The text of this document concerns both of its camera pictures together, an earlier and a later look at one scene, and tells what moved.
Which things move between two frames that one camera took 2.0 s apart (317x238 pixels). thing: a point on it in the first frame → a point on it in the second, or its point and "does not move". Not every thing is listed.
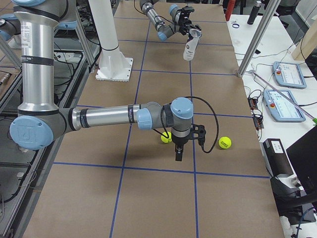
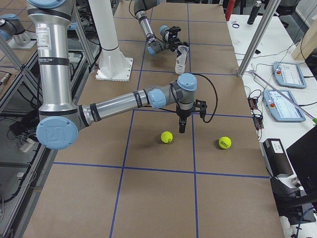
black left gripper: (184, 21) → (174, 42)
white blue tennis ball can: (191, 45) → (180, 63)
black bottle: (254, 13) does not move
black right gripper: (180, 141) → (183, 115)
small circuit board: (257, 119) does not move
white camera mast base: (113, 65) does not move
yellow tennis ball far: (225, 142) does not move
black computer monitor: (303, 155) does not move
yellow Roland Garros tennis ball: (166, 140) does not move
